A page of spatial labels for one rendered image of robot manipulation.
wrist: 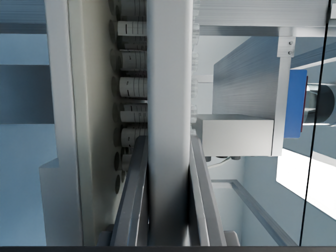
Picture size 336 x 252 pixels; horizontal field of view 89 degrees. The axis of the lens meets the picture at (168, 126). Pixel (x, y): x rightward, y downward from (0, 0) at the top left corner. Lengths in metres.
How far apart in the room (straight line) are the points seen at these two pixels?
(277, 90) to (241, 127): 0.14
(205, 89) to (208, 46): 0.91
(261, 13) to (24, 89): 0.73
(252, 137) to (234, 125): 0.06
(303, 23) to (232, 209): 4.51
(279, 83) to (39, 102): 0.75
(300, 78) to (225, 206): 4.27
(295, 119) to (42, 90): 0.81
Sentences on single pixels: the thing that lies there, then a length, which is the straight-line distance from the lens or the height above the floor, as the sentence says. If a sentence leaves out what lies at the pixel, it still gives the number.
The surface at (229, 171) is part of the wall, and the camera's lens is 4.38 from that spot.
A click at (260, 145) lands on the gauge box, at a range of 0.55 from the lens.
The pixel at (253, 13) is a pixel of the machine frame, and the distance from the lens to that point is 0.49.
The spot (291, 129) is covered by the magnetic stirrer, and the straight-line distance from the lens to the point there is 0.63.
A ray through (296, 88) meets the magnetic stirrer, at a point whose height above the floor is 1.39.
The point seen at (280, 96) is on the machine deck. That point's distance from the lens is 0.56.
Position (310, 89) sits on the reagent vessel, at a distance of 0.71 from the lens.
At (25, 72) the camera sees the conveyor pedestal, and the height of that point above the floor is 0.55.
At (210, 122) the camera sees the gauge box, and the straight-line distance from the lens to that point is 0.48.
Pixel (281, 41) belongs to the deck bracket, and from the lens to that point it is 0.57.
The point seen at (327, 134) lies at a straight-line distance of 0.56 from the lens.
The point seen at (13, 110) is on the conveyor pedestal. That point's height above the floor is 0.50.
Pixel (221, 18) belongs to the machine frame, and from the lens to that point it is 0.46.
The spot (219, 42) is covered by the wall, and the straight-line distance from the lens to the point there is 4.24.
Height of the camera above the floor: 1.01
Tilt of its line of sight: 1 degrees up
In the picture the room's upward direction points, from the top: 90 degrees clockwise
